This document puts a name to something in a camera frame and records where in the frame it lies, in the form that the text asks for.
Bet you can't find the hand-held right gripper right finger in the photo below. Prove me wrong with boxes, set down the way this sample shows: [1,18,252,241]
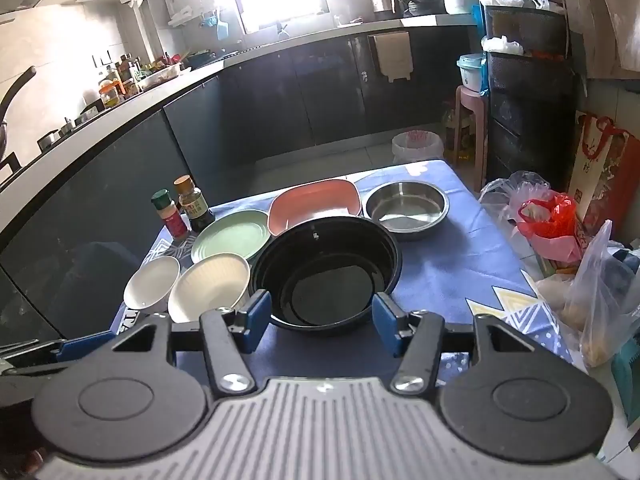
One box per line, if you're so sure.
[371,291,543,396]

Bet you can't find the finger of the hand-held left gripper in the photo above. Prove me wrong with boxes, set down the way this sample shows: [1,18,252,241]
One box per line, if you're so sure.
[0,331,115,365]

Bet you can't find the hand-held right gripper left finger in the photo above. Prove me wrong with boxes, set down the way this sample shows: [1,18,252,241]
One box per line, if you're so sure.
[107,290,273,397]

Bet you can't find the cream ribbed bowl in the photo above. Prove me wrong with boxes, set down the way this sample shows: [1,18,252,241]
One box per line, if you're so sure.
[167,253,251,324]

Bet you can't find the black round bowl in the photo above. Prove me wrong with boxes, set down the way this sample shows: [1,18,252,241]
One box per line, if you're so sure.
[249,216,403,332]

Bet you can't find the green round plate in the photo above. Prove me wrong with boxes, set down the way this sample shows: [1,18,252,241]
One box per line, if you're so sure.
[190,208,271,266]

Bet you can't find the small white bowl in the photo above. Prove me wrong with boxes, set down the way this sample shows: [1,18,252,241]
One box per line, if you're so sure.
[123,255,181,313]

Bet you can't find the stainless steel bowl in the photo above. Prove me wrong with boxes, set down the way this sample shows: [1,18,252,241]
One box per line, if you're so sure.
[364,180,450,242]

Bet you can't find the pink rectangular plate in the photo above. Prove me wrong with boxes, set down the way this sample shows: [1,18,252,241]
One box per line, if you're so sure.
[268,179,363,237]

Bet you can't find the blue printed tablecloth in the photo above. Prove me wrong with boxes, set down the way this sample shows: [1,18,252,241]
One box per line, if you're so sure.
[112,160,576,386]

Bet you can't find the brown cap soy sauce bottle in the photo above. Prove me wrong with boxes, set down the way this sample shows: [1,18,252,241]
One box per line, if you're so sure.
[173,175,216,233]

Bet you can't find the green cap spice bottle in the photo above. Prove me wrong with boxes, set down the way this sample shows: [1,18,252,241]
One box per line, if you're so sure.
[151,189,190,241]

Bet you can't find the white lined trash bin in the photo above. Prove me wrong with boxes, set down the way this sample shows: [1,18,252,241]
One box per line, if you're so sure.
[391,130,444,165]

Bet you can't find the white plastic bag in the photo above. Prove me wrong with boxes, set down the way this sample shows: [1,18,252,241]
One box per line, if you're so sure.
[480,171,551,221]

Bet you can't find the red plastic bag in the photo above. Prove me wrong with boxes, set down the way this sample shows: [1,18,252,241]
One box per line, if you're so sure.
[515,192,583,261]

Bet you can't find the clear plastic bag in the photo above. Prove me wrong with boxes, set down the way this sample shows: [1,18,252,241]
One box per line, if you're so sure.
[560,220,640,368]

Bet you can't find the gas stove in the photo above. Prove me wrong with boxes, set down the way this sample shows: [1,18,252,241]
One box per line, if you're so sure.
[37,110,101,151]

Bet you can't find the pink plastic stool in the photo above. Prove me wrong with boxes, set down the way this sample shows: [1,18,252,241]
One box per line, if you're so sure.
[454,86,488,171]

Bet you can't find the dark kitchen cabinets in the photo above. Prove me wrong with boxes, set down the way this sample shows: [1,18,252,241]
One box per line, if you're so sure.
[0,22,481,346]

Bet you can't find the teal box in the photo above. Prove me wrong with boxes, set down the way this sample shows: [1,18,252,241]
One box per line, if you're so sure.
[610,345,640,428]

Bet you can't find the black mesh storage rack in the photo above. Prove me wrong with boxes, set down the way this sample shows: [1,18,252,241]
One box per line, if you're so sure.
[482,4,576,193]

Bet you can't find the black wok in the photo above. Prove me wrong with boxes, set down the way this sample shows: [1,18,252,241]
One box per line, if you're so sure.
[0,66,37,171]

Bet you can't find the teal lidded container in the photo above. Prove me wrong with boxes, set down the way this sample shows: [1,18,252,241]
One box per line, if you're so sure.
[456,53,486,93]

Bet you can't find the red paper gift bag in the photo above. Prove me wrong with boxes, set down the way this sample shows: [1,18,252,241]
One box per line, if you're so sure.
[567,110,640,246]

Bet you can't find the group of condiment bottles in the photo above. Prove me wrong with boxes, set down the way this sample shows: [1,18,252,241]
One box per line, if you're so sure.
[97,52,183,108]

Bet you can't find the white wall shelf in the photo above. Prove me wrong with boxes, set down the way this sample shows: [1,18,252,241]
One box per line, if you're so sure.
[167,0,221,28]

